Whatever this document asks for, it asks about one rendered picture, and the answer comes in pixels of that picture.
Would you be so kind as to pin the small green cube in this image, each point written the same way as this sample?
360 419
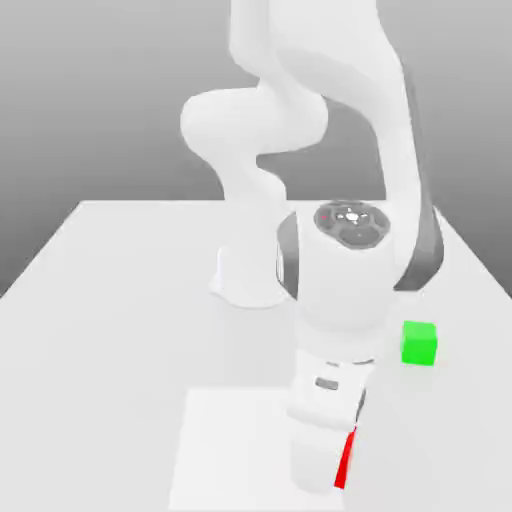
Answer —
418 346

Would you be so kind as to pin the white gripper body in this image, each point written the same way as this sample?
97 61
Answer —
318 448

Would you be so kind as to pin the small red cube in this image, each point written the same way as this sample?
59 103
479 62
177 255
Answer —
345 464

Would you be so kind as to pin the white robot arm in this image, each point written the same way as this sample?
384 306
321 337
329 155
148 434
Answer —
352 280

